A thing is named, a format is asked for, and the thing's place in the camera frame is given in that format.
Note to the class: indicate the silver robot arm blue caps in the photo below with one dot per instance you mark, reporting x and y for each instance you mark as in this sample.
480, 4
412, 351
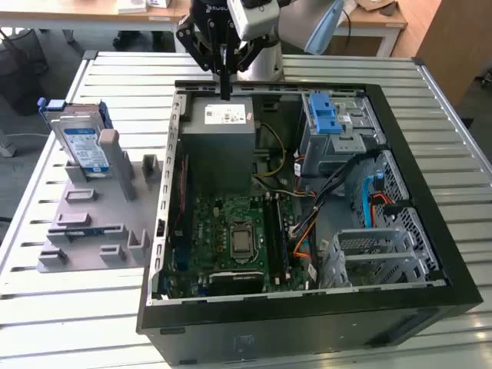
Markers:
271, 63

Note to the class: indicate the metal disk bay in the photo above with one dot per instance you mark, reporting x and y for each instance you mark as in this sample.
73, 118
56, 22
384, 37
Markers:
380, 256

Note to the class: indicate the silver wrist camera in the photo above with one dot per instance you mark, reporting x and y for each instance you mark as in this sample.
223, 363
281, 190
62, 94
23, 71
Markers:
253, 19

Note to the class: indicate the silver CPU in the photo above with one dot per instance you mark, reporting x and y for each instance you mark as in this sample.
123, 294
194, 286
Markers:
242, 242

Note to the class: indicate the white box blue print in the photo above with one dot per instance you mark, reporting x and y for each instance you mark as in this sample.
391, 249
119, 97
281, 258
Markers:
159, 3

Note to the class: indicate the green motherboard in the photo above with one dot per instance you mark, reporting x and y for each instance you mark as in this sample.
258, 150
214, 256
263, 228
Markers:
207, 230

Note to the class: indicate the hard disk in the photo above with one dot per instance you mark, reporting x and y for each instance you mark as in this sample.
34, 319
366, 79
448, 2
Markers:
82, 150

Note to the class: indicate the black graphics card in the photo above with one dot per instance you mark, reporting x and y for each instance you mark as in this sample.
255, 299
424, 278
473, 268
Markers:
234, 282

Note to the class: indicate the wooden cabinet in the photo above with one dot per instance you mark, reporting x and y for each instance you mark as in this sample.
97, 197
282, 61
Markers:
453, 46

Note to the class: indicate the grey parts rack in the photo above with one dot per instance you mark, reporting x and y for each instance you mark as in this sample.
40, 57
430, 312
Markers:
104, 207

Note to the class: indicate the grey metal foot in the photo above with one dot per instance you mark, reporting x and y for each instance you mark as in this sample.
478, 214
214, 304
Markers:
7, 148

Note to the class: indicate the black RAM slot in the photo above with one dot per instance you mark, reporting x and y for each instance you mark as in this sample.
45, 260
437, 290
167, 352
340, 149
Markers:
273, 238

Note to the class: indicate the RAM stick blue label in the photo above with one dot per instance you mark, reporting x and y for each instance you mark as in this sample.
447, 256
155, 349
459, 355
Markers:
84, 231

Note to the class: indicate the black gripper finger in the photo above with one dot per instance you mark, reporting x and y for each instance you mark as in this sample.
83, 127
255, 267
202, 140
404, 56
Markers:
223, 77
230, 77

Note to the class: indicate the grey metal drive cage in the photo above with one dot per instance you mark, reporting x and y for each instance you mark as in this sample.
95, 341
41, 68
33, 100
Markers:
319, 153

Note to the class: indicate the grey power supply unit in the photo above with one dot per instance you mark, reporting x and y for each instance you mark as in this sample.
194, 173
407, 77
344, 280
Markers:
219, 161

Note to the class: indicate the brown cardboard piece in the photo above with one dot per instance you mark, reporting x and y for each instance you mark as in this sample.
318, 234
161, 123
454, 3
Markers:
374, 4

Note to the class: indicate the black PC case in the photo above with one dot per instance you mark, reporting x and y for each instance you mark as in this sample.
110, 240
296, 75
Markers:
269, 330

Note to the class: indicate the wooden desk white frame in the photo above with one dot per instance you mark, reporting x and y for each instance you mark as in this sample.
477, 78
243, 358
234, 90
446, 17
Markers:
96, 17
369, 19

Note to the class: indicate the blue plastic drive latch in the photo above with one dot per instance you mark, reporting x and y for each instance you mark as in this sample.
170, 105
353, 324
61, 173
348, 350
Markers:
323, 111

